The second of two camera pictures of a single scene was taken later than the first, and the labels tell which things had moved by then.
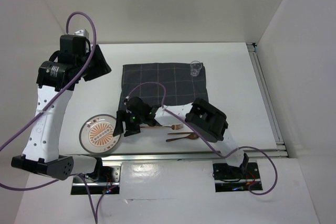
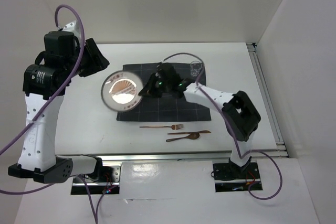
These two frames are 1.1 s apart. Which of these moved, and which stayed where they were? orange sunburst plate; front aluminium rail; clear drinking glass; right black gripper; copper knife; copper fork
Moved: right black gripper; orange sunburst plate
Stayed: front aluminium rail; clear drinking glass; copper fork; copper knife
